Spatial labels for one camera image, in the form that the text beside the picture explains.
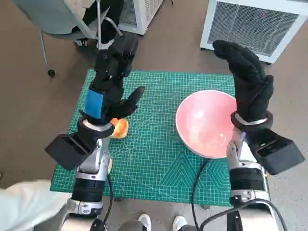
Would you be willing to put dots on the black gloved right hand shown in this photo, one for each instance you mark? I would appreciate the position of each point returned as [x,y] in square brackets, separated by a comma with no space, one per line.
[247,79]

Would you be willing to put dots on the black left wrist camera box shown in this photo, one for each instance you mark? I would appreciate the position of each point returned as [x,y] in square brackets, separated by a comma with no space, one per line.
[67,151]

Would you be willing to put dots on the black left hand blue tape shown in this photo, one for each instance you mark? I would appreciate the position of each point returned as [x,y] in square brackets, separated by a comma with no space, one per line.
[113,72]

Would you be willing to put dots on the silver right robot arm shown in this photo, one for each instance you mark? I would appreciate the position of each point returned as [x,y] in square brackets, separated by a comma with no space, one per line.
[245,178]

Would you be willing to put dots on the seated person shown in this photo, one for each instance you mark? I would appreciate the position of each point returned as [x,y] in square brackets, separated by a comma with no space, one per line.
[106,26]

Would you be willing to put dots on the round pale toy bread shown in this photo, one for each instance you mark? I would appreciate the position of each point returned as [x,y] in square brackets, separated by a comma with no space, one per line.
[110,164]

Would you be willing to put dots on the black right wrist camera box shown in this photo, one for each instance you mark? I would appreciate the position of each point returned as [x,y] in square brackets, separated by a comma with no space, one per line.
[276,151]

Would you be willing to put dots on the dark table bracket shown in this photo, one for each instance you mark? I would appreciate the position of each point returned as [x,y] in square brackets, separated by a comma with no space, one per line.
[118,199]
[206,206]

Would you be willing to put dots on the grey chair with metal legs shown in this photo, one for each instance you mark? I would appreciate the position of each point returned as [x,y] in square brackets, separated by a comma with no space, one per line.
[55,16]

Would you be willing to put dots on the pink bowl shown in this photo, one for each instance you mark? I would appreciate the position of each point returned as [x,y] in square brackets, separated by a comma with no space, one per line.
[204,120]

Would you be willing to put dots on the small white grille appliance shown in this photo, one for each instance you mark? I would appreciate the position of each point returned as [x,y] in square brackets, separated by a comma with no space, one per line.
[139,14]

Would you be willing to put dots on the standing person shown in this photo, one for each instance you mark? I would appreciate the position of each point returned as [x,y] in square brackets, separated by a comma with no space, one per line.
[144,220]

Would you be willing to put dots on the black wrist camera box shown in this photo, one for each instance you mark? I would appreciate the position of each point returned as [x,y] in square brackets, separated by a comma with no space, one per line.
[276,151]
[67,151]

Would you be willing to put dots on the green cutting mat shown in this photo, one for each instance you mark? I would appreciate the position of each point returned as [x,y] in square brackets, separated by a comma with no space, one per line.
[149,144]

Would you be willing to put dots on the large white grille appliance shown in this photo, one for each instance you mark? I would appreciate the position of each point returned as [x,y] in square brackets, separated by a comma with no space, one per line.
[252,24]

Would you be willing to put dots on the long orange toy bread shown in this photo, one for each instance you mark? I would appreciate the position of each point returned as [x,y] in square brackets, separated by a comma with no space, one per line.
[121,130]

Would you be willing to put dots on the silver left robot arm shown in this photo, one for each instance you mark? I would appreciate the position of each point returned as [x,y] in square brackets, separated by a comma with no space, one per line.
[90,185]

